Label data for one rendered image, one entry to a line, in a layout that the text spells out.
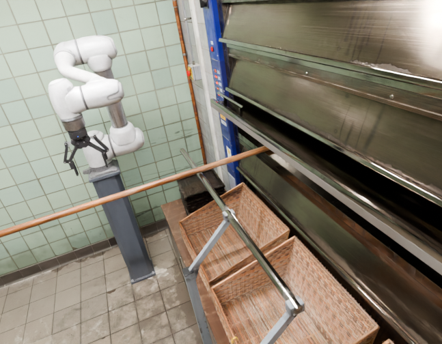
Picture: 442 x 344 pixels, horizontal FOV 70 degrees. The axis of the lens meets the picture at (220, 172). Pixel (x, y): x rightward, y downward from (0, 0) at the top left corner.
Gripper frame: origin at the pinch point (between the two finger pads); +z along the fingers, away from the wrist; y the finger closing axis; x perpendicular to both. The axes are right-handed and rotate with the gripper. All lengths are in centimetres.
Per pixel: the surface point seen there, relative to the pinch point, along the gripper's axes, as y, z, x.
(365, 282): -83, 36, 87
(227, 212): -48, 15, 48
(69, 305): 60, 131, -60
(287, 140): -78, -8, 46
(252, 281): -56, 66, 42
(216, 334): -31, 74, 55
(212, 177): -68, 51, -44
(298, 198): -86, 27, 40
